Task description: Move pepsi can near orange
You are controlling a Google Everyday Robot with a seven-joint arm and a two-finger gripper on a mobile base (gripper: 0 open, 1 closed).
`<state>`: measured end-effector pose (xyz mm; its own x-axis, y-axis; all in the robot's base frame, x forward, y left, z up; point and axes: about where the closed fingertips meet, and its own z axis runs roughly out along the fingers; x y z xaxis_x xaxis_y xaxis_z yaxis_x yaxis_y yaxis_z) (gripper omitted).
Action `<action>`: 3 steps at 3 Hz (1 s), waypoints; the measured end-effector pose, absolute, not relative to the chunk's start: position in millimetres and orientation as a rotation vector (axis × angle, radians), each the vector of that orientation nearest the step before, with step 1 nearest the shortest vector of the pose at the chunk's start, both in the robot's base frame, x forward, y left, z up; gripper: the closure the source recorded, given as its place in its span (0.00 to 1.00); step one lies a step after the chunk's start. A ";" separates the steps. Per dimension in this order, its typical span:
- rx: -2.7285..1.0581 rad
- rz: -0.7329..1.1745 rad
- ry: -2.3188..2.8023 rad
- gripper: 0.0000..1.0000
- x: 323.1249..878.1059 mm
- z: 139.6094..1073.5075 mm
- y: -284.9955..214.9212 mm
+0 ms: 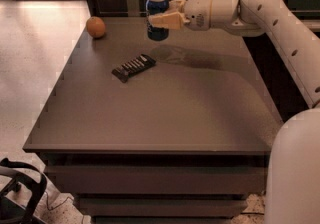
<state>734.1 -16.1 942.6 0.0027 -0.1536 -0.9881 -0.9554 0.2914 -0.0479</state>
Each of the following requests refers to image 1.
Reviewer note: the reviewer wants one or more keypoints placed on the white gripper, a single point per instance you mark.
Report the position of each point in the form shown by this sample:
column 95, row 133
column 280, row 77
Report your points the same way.
column 197, row 12

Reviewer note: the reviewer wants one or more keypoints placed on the blue pepsi can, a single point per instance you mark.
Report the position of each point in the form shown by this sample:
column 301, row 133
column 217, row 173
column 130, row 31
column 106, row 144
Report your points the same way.
column 155, row 7

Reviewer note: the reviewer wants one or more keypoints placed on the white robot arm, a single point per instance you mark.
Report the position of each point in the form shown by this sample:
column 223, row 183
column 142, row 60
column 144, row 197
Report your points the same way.
column 292, row 192

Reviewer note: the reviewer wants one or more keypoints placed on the orange fruit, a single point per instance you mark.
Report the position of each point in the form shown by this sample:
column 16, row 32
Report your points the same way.
column 95, row 27

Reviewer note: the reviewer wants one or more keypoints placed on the grey drawer cabinet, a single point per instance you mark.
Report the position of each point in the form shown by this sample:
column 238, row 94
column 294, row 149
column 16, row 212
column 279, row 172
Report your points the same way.
column 184, row 142

